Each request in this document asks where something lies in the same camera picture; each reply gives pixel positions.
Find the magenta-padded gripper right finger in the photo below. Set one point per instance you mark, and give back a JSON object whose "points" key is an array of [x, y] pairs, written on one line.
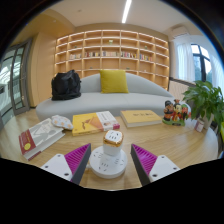
{"points": [[160, 166]]}

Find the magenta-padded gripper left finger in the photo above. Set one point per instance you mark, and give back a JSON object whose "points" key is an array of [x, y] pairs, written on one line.
{"points": [[60, 166]]}

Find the red and white book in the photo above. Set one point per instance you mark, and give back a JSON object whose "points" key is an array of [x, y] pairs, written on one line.
{"points": [[41, 136]]}

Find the small patterned pouch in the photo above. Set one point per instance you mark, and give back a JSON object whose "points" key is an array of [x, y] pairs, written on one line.
{"points": [[62, 122]]}

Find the round white power strip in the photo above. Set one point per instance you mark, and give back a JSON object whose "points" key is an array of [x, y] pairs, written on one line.
{"points": [[108, 167]]}

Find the flat yellow book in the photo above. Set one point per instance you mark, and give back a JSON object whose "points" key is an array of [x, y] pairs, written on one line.
{"points": [[140, 117]]}

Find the yellow and white book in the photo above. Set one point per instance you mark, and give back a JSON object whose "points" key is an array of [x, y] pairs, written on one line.
{"points": [[93, 122]]}

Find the colourful figurine group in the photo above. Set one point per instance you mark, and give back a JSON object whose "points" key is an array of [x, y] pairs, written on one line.
{"points": [[175, 113]]}

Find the small red and white can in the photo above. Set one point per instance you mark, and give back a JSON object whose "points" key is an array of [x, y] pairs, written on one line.
{"points": [[199, 126]]}

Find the green chair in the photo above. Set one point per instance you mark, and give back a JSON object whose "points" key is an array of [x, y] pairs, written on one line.
{"points": [[222, 131]]}

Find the grey curved sofa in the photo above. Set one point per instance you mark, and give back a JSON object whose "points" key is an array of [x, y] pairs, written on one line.
{"points": [[100, 100]]}

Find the white radiator cover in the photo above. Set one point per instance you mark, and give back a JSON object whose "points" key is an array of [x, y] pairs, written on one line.
{"points": [[178, 90]]}

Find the black backpack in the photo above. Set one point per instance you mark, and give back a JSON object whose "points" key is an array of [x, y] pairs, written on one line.
{"points": [[66, 86]]}

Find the green potted plant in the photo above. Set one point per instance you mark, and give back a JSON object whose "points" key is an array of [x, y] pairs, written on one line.
{"points": [[205, 98]]}

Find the yellow cushion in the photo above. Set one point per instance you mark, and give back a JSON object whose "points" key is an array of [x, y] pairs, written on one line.
{"points": [[114, 81]]}

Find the grey glass door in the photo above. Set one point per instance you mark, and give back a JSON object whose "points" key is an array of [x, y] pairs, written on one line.
{"points": [[15, 80]]}

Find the white sheer curtain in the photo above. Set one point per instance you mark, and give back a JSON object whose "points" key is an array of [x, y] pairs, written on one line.
{"points": [[185, 61], [218, 75]]}

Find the dark-framed window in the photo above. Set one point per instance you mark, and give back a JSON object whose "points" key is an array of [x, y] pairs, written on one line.
{"points": [[201, 63]]}

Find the wooden shelf unit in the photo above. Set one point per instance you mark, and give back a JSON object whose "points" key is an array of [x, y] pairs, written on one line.
{"points": [[111, 50]]}

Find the white air conditioner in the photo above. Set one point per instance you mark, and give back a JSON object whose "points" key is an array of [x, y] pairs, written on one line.
{"points": [[180, 31]]}

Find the long ceiling light strip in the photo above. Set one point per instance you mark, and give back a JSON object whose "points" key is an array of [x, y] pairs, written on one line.
{"points": [[126, 10]]}

